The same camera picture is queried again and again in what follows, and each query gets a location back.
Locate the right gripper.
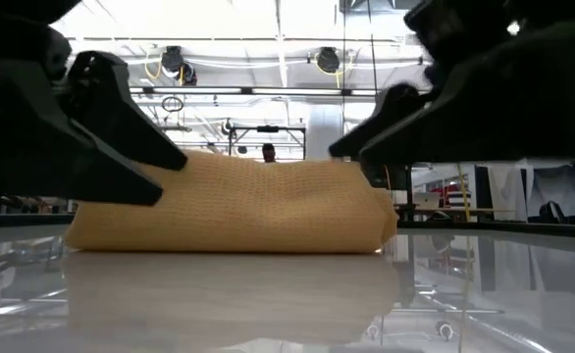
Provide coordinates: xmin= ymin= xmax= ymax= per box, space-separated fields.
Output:
xmin=328 ymin=0 xmax=575 ymax=167

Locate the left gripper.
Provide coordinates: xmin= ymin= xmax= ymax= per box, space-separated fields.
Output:
xmin=0 ymin=0 xmax=189 ymax=207

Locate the orange waffle-weave towel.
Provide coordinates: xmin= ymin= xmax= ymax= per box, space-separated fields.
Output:
xmin=64 ymin=149 xmax=399 ymax=255

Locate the white hanging cloth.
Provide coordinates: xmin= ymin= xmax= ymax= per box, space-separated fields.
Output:
xmin=487 ymin=163 xmax=530 ymax=222

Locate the white curtain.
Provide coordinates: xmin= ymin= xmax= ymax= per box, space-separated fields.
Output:
xmin=530 ymin=164 xmax=575 ymax=218

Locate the black bag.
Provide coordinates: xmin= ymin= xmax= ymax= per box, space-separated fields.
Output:
xmin=538 ymin=199 xmax=569 ymax=225

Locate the long ceiling light bar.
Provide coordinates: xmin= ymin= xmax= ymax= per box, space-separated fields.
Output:
xmin=129 ymin=85 xmax=385 ymax=98

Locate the yellow cable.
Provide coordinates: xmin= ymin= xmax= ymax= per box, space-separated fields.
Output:
xmin=455 ymin=164 xmax=472 ymax=223

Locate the black ceiling cable reel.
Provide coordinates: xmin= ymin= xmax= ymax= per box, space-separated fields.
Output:
xmin=315 ymin=46 xmax=341 ymax=76
xmin=160 ymin=45 xmax=199 ymax=87

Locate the black aluminium table frame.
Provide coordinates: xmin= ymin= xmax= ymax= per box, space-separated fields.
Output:
xmin=0 ymin=211 xmax=575 ymax=240

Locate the black metal gantry frame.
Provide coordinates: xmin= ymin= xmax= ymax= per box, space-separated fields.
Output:
xmin=227 ymin=125 xmax=308 ymax=161

